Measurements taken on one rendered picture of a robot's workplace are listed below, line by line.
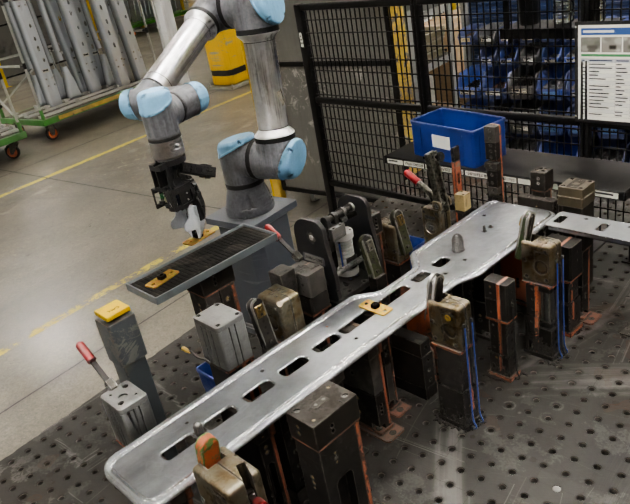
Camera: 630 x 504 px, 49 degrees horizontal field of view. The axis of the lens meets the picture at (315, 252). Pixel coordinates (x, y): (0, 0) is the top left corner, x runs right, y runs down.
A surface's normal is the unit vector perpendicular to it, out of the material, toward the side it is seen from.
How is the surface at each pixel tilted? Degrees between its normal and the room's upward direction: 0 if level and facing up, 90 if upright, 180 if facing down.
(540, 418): 0
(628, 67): 90
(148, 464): 0
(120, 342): 90
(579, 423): 0
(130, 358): 90
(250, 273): 90
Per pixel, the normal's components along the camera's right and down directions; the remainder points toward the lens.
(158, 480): -0.17, -0.88
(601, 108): -0.71, 0.42
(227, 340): 0.69, 0.21
